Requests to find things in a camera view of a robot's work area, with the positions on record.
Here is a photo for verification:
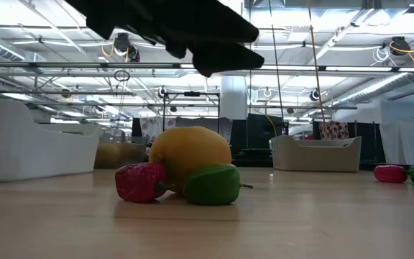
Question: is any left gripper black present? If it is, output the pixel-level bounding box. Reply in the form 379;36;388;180
134;0;266;78

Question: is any red bell pepper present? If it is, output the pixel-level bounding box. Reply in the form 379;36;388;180
114;162;176;204
373;164;408;184

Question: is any white pillar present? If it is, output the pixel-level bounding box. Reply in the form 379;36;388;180
220;75;249;121

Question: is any black computer tower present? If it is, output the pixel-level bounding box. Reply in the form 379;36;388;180
230;113;289;168

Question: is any white hanging cloth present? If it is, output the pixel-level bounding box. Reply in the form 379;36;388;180
379;121;414;166

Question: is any black partition panel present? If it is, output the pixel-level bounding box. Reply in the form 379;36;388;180
313;121;384;171

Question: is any floral patterned cloth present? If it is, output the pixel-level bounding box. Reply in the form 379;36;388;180
318;120;350;141

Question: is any grey plastic basket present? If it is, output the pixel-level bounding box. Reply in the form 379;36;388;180
270;135;362;173

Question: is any long ceiling light bar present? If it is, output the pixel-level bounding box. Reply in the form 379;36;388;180
0;60;414;73

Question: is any white plastic basket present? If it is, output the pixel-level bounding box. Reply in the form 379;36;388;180
0;96;103;183

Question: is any thin black hanging cable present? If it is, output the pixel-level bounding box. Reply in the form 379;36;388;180
248;0;253;119

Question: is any black background gantry frame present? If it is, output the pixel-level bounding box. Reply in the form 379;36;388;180
162;91;221;135

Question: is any yellow hanging cable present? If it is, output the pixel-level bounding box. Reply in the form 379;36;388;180
306;0;327;125

